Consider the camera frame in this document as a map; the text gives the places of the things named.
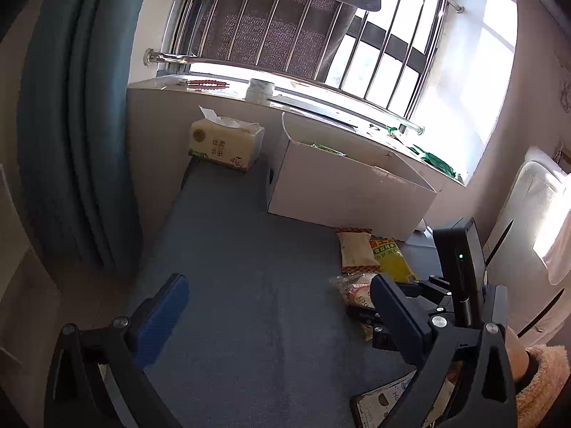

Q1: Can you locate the clear orange snack packet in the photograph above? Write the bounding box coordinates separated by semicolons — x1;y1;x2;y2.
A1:
329;272;380;309

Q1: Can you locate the wall string decoration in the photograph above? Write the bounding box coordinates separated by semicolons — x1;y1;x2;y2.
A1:
557;53;571;112

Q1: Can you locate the white tape roll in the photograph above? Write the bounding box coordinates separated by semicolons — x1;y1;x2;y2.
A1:
245;78;274;104

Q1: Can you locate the person's right forearm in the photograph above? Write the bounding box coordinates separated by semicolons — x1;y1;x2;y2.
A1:
506;323;571;428

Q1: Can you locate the white towel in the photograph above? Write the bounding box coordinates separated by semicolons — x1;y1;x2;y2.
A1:
533;214;571;286

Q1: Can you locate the blue curtain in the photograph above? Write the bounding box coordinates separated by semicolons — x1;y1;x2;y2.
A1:
18;0;157;272

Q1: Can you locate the red handled tool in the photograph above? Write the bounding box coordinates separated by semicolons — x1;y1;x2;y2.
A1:
176;79;230;92

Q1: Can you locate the white cardboard box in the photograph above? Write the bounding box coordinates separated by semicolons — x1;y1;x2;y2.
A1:
263;113;438;242

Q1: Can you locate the brown mesh curtain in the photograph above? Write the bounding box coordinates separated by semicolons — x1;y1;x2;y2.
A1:
190;0;358;78

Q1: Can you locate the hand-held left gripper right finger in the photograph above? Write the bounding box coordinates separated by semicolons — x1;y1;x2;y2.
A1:
370;273;518;428

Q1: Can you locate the green cloth on windowsill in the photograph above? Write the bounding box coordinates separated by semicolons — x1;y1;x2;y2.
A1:
413;145;458;179

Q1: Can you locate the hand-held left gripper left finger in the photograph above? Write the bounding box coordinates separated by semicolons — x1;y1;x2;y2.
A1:
45;273;190;428

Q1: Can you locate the yellow snack packet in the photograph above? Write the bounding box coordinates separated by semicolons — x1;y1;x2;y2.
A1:
369;237;418;284

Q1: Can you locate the cream patterned snack packet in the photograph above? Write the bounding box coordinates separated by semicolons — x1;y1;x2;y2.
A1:
337;227;374;277

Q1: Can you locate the white padded chair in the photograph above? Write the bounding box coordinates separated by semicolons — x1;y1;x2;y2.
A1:
484;146;571;335

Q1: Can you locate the yellow tissue pack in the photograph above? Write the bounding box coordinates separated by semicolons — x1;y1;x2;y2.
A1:
188;106;265;172

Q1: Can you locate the dark flat board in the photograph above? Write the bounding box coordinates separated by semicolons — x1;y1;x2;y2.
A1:
268;96;358;132

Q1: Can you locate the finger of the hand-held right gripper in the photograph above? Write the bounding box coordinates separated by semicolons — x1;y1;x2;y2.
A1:
345;307;393;351
401;276;456;306

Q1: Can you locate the phone with cartoon case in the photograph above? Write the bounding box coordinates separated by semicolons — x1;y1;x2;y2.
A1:
350;372;418;428

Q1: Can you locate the green seaweed snack packet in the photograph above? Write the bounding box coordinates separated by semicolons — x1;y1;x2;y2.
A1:
311;143;348;158

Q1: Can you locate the steel window grille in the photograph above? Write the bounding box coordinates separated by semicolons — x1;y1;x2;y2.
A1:
145;0;465;134

